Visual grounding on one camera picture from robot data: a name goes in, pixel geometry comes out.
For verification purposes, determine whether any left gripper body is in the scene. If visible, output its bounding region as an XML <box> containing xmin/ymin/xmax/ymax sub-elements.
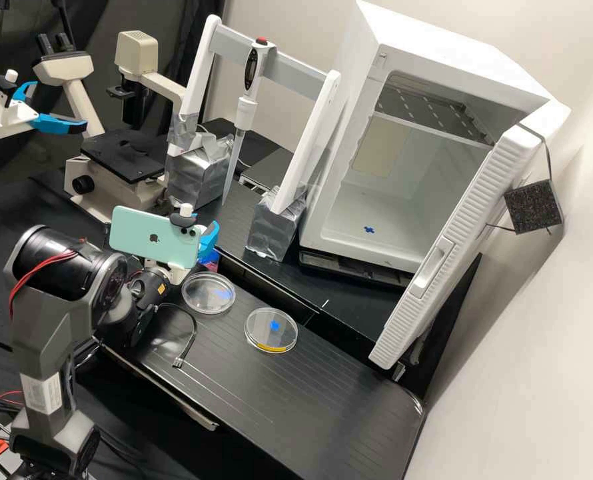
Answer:
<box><xmin>0</xmin><ymin>95</ymin><xmax>41</xmax><ymax>139</ymax></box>

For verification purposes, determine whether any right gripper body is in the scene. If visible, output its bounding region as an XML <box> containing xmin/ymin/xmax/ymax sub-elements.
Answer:
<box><xmin>144</xmin><ymin>257</ymin><xmax>191</xmax><ymax>287</ymax></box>

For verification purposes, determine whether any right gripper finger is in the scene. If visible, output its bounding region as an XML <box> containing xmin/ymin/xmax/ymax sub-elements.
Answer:
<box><xmin>197</xmin><ymin>221</ymin><xmax>221</xmax><ymax>257</ymax></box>

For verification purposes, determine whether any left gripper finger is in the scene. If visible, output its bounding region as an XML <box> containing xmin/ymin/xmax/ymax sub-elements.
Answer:
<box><xmin>13</xmin><ymin>81</ymin><xmax>39</xmax><ymax>109</ymax></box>
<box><xmin>30</xmin><ymin>113</ymin><xmax>91</xmax><ymax>137</ymax></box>

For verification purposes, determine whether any petri dish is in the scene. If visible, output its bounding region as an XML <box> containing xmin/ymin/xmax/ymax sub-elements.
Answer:
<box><xmin>181</xmin><ymin>271</ymin><xmax>237</xmax><ymax>315</ymax></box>

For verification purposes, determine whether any cream microscope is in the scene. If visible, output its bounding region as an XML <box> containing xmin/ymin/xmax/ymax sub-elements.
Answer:
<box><xmin>30</xmin><ymin>29</ymin><xmax>189</xmax><ymax>225</ymax></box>

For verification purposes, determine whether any white pipette stand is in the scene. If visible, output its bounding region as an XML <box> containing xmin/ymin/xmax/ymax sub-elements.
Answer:
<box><xmin>165</xmin><ymin>14</ymin><xmax>343</xmax><ymax>265</ymax></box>

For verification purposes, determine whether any black tray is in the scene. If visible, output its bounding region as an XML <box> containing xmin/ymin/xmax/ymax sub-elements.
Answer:
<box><xmin>298</xmin><ymin>249</ymin><xmax>413</xmax><ymax>291</ymax></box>

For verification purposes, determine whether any pipette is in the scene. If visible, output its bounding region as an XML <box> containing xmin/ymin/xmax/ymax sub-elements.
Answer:
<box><xmin>221</xmin><ymin>37</ymin><xmax>278</xmax><ymax>207</ymax></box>

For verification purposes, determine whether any white incubator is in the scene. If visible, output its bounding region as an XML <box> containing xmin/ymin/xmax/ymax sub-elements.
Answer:
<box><xmin>298</xmin><ymin>0</ymin><xmax>573</xmax><ymax>276</ymax></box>

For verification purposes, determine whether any incubator door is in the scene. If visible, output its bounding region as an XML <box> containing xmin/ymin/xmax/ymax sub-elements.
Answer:
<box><xmin>368</xmin><ymin>102</ymin><xmax>573</xmax><ymax>371</ymax></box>

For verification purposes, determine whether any right wrist camera phone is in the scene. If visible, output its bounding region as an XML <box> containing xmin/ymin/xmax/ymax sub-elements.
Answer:
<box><xmin>108</xmin><ymin>201</ymin><xmax>207</xmax><ymax>273</ymax></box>

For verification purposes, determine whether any black cable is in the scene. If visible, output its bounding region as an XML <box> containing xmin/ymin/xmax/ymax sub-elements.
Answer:
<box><xmin>157</xmin><ymin>301</ymin><xmax>199</xmax><ymax>371</ymax></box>

